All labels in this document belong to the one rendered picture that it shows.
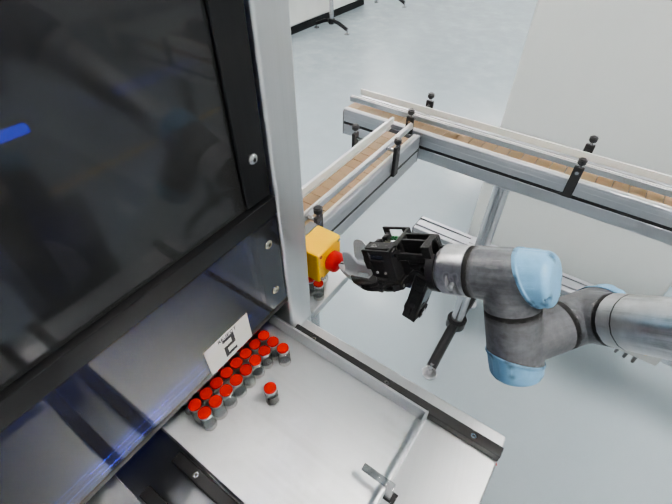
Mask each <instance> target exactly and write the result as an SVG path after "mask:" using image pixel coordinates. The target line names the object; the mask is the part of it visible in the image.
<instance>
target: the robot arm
mask: <svg viewBox="0 0 672 504"><path fill-rule="evenodd" d="M382 228H383V231H384V234H385V235H384V236H383V237H382V238H380V239H377V240H376V241H375V242H372V241H370V242H369V243H368V244H367V245H366V244H365V243H364V242H363V241H362V240H360V239H356V240H354V242H353V246H354V256H353V255H352V253H350V252H349V251H344V252H343V254H342V255H343V261H342V262H341V263H340V264H339V268H340V270H341V271H342V273H343V274H344V275H345V276H346V277H347V278H349V279H350V280H351V281H353V283H354V284H356V285H357V286H359V287H360V288H362V289H363V290H366V291H371V292H381V293H383V292H384V291H386V292H396V291H400V290H404V289H405V288H406V287H407V288H411V290H410V293H409V296H408V299H407V300H406V302H405V304H404V310H403V313H402V315H403V316H404V317H406V318H408V319H409V320H411V321H412V322H415V320H416V319H417V318H418V317H419V318H420V317H421V316H422V315H423V313H424V312H425V311H426V308H427V306H428V304H427V302H428V300H429V297H430V295H431V292H432V291H435V292H442V293H443V294H448V295H455V296H462V297H468V298H474V299H481V300H483V308H484V322H485V335H486V346H485V350H486V352H487V356H488V364H489V370H490V372H491V374H492V375H493V376H494V377H495V378H496V379H497V380H499V381H500V382H502V383H504V384H507V385H510V386H515V387H528V386H532V385H535V384H537V383H539V382H540V381H541V379H542V378H543V377H544V374H545V368H546V363H545V360H546V359H549V358H552V357H555V356H557V355H560V354H563V353H565V352H568V351H570V350H573V349H576V348H578V347H581V346H584V345H587V344H598V345H602V346H607V347H611V348H616V349H621V350H625V351H630V352H634V353H639V354H643V355H648V356H652V357H656V358H661V359H665V360H670V361H672V297H663V296H650V295H637V294H626V293H625V292H624V291H623V290H621V289H618V288H617V287H615V286H614V285H611V284H598V285H595V286H586V287H583V288H581V289H578V290H577V291H575V292H572V293H569V294H566V295H563V296H560V292H561V282H562V266H561V261H560V259H559V257H558V256H557V255H556V254H555V253H554V252H552V251H548V250H542V249H534V248H525V247H521V246H518V247H515V248H514V247H494V246H475V245H465V244H446V245H442V243H441V239H440V236H439V234H427V233H412V232H411V229H410V227H394V226H383V227H382ZM390 229H401V230H402V231H403V233H402V234H401V235H400V236H392V235H391V232H390ZM411 286H412V287H411ZM559 296H560V297H559Z"/></svg>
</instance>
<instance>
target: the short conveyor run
mask: <svg viewBox="0 0 672 504"><path fill-rule="evenodd" d="M393 123H394V117H391V118H390V119H388V120H387V121H386V122H384V123H383V124H382V125H381V126H379V127H378V128H377V129H375V130H374V131H373V132H372V133H370V134H369V135H368V136H366V137H365V138H361V137H359V131H358V130H359V124H357V123H354V124H353V125H352V130H354V133H352V148H351V149H350V150H348V151H347V152H346V153H345V154H343V155H342V156H341V157H339V158H338V159H337V160H336V161H334V162H333V163H332V164H330V165H329V166H328V167H327V168H325V169H324V170H323V171H321V172H320V173H319V174H318V175H316V176H315V177H314V178H312V179H311V180H310V181H309V182H307V183H306V184H305V185H303V186H302V195H303V209H304V223H305V226H306V225H307V224H308V223H309V222H310V221H312V222H314V223H316V224H317V225H318V226H321V227H323V228H325V229H328V230H330V231H332V232H334V233H336V234H338V235H341V234H343V233H344V232H345V231H346V230H347V229H348V228H349V227H350V226H351V225H352V224H353V223H354V222H355V221H356V220H357V219H358V218H359V217H360V216H361V215H362V214H363V213H364V212H365V211H366V210H367V209H368V208H369V207H370V206H371V205H372V204H373V203H374V202H375V201H376V200H377V199H378V198H379V197H380V196H381V195H382V194H384V193H385V192H386V191H387V190H388V189H389V188H390V187H391V186H392V185H393V184H394V183H395V182H396V181H397V180H398V179H399V178H400V177H401V176H402V175H403V174H404V173H405V172H406V171H407V170H408V169H409V168H410V167H411V166H412V165H413V164H414V163H415V162H417V158H418V152H419V145H420V139H421V138H420V135H416V134H413V135H411V134H408V132H409V131H411V130H412V129H413V123H411V122H410V123H409V124H408V125H407V126H406V127H404V128H403V129H402V130H401V131H398V130H395V129H392V128H391V125H392V124H393ZM359 141H360V142H359Z"/></svg>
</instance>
